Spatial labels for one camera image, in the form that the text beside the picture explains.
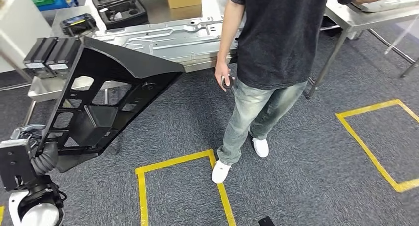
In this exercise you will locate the person's right forearm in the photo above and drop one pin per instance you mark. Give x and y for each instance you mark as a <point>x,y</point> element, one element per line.
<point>227,47</point>

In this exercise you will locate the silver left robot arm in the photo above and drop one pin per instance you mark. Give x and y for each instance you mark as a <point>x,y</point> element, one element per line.
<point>46,159</point>

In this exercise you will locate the open black tool case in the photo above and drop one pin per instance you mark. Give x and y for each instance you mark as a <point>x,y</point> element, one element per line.
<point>131,19</point>

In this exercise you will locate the person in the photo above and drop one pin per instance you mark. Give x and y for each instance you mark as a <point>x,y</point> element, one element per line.
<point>278,37</point>

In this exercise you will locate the long black plastic part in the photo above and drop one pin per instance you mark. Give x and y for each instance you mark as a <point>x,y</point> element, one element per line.
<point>131,59</point>

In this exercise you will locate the white cabinet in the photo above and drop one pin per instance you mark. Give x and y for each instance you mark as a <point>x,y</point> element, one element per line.
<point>19,28</point>

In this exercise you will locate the yellow floor tape square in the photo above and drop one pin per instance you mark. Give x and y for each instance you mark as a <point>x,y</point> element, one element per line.
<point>366,149</point>
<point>141,198</point>
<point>1,216</point>

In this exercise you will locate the person's right hand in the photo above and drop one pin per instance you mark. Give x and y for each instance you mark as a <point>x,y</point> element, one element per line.
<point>221,72</point>

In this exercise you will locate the stainless steel table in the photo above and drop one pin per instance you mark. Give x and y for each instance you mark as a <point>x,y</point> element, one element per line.
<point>340,18</point>

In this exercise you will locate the large stamped metal panel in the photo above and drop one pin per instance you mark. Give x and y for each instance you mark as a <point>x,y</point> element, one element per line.
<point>170,44</point>

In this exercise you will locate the black robot body piece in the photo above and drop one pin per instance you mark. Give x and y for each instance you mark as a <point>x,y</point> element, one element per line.
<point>265,222</point>

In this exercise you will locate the black handheld terminal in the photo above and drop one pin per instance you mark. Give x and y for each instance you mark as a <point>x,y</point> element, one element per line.
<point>78,24</point>

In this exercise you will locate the stainless steel workbench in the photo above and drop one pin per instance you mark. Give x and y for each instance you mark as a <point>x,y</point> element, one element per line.
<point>42,88</point>

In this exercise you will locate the black tape roll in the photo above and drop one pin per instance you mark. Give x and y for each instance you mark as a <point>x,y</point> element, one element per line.
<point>229,83</point>

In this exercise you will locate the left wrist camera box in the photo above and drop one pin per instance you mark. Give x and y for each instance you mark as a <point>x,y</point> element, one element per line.
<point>16,165</point>

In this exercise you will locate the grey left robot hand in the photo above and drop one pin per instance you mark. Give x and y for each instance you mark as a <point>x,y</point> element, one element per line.
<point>31,132</point>

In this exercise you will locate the black ribbed box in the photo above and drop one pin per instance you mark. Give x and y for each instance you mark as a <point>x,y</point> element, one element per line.
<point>63,54</point>
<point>39,54</point>

